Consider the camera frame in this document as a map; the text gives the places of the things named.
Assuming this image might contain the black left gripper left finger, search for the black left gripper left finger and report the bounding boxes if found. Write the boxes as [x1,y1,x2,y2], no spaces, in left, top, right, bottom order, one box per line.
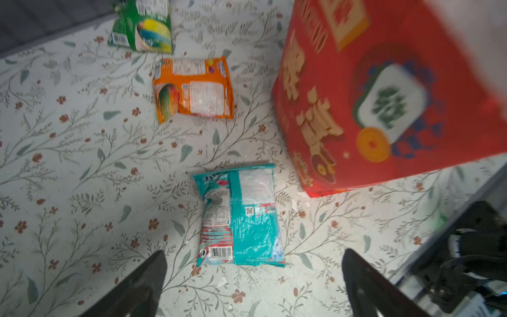
[82,250,168,316]

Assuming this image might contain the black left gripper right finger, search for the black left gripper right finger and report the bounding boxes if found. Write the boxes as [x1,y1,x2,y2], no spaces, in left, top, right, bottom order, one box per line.
[341,248,428,317]

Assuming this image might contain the teal white snack bag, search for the teal white snack bag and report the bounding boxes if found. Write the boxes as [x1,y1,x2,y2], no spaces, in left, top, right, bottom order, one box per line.
[193,164,285,267]

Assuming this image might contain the red and white paper bag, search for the red and white paper bag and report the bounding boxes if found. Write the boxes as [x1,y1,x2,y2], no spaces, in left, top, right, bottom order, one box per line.
[273,1,506,198]

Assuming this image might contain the orange snack bag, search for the orange snack bag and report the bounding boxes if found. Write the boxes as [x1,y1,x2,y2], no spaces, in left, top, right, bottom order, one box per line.
[153,55,234,124]

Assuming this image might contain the small green snack bag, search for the small green snack bag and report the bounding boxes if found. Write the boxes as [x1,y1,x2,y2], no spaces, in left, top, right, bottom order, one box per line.
[108,0,173,54]

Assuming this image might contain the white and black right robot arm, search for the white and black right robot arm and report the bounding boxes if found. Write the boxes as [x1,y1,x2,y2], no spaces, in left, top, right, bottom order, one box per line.
[342,201,506,316]

